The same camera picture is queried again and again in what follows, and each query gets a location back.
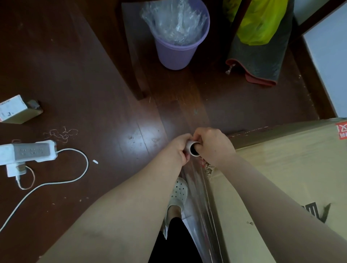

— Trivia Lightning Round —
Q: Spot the white charger plug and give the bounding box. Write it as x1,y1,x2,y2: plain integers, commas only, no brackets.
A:
6,162,28,178

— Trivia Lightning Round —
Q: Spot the person's left forearm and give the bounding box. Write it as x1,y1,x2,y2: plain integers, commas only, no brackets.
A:
37,148,183,263

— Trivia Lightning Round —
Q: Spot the purple plastic waste bin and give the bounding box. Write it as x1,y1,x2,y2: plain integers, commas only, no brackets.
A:
141,0,211,71

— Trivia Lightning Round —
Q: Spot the dark wooden chair post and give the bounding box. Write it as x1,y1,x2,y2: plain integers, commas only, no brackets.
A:
229,0,253,44

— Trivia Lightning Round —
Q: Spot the clear stretch film roll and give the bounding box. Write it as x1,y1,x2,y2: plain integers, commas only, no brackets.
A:
182,140,230,263

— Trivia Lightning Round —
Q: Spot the white power cable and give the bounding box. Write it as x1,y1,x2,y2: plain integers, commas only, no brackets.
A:
0,148,89,233

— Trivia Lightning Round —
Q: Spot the grey cloth with red edge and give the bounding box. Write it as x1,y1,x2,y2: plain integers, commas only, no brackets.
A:
225,0,295,87

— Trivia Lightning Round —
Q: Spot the tangle of thin rubber bands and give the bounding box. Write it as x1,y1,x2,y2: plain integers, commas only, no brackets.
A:
43,126,79,144

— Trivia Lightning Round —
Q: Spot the yellow-green plastic bag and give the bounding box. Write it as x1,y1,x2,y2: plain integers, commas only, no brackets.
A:
223,0,288,46

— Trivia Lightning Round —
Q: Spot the clear plastic bin liner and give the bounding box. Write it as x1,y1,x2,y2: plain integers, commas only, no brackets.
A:
141,0,208,46

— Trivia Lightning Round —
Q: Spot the person's right forearm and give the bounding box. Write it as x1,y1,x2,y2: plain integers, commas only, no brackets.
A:
215,155,347,263

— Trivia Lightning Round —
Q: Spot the large cardboard box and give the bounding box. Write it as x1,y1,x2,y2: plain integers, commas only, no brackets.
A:
210,118,347,263

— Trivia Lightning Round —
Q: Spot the dark wooden furniture leg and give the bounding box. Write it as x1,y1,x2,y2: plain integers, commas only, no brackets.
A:
121,0,150,101

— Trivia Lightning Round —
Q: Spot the small white cardboard box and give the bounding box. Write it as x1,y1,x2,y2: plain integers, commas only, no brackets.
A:
0,95,43,124

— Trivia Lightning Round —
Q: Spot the person's right hand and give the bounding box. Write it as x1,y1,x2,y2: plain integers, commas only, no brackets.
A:
192,127,237,168

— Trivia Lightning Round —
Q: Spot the person's left hand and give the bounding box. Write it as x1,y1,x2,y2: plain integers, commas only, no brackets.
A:
169,133,194,166

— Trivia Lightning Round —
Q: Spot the white flat panel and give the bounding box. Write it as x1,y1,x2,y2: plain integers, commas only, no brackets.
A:
302,1,347,118

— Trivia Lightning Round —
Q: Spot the white power strip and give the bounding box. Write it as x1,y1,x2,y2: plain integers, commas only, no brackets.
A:
0,140,58,166

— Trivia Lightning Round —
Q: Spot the white perforated shoe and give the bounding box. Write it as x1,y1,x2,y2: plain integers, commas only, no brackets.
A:
162,177,189,240

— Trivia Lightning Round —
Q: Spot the black trouser leg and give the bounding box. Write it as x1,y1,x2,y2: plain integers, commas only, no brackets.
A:
148,217,204,263

